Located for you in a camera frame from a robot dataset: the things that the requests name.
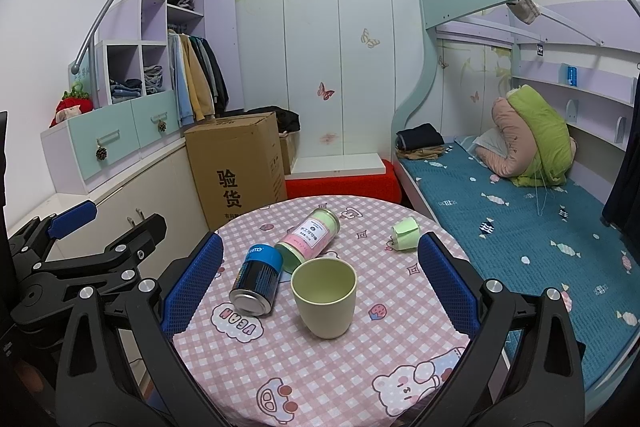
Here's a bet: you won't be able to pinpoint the white wardrobe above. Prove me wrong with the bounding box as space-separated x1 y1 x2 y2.
232 0 442 158

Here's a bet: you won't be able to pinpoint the small green paper box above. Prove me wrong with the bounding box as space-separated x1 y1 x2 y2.
388 216 421 252

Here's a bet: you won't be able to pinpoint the dark hanging cloth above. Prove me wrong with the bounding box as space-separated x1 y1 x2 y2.
600 72 640 233

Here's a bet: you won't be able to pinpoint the tan folded garment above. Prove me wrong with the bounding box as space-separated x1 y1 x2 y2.
397 145 453 160

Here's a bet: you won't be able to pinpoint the black clothes pile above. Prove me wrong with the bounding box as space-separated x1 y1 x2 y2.
244 105 301 135

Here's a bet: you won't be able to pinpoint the purple bedside shelf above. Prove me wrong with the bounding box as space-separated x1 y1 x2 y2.
510 54 640 152

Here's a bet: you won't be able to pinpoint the green quilt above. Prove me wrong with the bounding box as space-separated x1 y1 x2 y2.
506 85 577 188

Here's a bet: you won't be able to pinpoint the strawberry plush toy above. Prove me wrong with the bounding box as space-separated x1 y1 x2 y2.
49 81 95 128

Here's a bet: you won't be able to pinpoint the pink quilt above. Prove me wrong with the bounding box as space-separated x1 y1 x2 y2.
475 97 538 178

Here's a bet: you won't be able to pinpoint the dark hanging jackets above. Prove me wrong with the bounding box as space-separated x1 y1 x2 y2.
192 37 230 115

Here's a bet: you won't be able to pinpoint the blue metal can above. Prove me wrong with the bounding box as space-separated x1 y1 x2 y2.
229 243 284 318

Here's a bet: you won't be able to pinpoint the cream cup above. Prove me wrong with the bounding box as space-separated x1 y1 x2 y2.
290 258 358 339

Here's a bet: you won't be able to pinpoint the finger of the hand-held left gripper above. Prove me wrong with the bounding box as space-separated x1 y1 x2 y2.
9 200 99 282
34 213 169 295

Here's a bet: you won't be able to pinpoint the yellow hanging jacket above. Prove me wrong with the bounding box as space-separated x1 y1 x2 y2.
180 35 217 122

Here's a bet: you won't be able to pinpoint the dark folded garment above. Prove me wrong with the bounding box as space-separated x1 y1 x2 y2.
396 123 445 150

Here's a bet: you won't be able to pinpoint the large cardboard box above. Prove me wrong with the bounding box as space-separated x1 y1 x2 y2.
183 111 289 232

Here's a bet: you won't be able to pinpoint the small cardboard box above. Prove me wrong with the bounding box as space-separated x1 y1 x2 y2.
277 132 302 176

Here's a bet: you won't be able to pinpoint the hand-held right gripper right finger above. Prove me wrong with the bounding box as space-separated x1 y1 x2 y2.
416 232 587 427

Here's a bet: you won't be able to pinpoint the white low cabinet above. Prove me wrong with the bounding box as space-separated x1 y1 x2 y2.
7 141 210 260

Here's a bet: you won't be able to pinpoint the white board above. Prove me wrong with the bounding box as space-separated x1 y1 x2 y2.
290 153 384 180

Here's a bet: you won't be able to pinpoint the purple stair shelf cabinet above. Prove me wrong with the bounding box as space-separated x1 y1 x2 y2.
40 0 237 196

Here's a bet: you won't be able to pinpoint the blue candy print bedsheet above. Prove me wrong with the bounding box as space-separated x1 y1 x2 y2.
397 134 640 394

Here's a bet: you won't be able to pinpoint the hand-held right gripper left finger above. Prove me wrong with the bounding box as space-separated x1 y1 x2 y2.
54 232 224 427

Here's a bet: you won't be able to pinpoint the pink and green canister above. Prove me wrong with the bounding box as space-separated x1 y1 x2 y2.
273 207 342 276

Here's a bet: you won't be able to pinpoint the beige cloth bag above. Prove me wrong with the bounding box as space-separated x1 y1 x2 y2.
506 0 541 25

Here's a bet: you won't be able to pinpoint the white pillow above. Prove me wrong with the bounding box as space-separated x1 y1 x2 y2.
473 128 508 158

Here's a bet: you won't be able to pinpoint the pink checked tablecloth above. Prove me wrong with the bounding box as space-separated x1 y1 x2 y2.
172 195 507 427

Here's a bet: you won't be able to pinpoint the light blue hanging shirt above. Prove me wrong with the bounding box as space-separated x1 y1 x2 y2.
168 33 193 128

